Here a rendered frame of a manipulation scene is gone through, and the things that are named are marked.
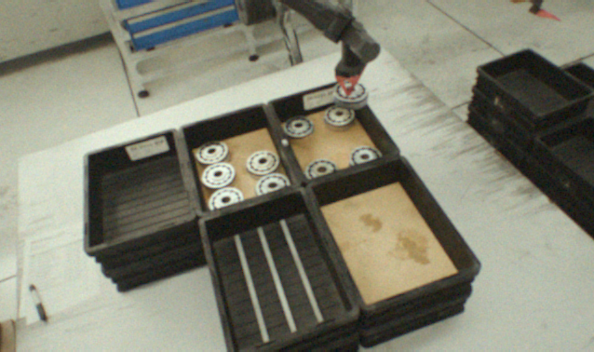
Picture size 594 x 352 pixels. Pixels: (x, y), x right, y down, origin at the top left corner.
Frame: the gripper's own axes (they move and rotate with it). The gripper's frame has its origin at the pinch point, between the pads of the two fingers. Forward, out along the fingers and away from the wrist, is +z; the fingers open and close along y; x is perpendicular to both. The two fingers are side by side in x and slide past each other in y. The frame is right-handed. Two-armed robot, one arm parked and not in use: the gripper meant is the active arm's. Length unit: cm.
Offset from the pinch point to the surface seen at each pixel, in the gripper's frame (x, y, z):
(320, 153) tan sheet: 7.0, -7.8, 22.3
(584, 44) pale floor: -85, 221, 100
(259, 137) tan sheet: 29.8, -7.8, 23.0
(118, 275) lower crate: 43, -68, 27
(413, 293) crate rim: -34, -50, 12
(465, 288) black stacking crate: -44, -39, 20
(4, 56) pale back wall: 305, 70, 100
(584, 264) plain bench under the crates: -73, -11, 33
